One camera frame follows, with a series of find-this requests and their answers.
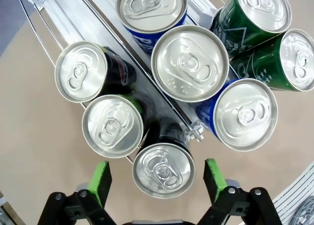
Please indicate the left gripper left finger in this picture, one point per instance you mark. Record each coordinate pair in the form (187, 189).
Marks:
(99, 180)

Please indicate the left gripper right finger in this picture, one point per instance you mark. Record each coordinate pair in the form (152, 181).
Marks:
(214, 178)

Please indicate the black energy drink can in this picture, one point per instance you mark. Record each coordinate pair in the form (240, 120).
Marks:
(81, 71)
(112, 125)
(164, 171)

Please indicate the blue Pocari Sweat can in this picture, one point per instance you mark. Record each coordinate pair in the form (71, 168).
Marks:
(190, 63)
(245, 114)
(151, 10)

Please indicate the clear white can dispenser rack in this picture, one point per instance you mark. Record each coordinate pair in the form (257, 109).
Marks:
(73, 18)

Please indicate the green Chilsung cider can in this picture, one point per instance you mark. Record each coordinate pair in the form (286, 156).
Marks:
(263, 8)
(296, 60)

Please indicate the white slatted robot base plate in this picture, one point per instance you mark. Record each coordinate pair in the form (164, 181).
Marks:
(292, 198)

